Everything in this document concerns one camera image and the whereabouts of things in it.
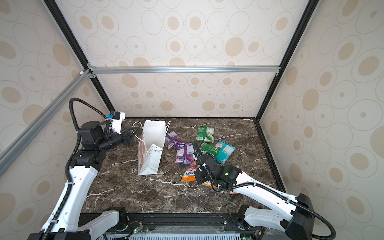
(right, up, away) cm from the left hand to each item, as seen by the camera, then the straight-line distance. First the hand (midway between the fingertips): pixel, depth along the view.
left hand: (141, 127), depth 67 cm
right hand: (+26, -22, +9) cm, 35 cm away
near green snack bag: (+36, -14, +28) cm, 47 cm away
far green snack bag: (+32, -4, +39) cm, 50 cm away
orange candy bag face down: (+44, -35, +14) cm, 59 cm away
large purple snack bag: (+17, -16, +30) cm, 38 cm away
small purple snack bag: (+8, -7, +34) cm, 35 cm away
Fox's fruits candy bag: (+21, -24, +11) cm, 34 cm away
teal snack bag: (+44, -15, +30) cm, 55 cm away
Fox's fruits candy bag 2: (+30, -24, -4) cm, 39 cm away
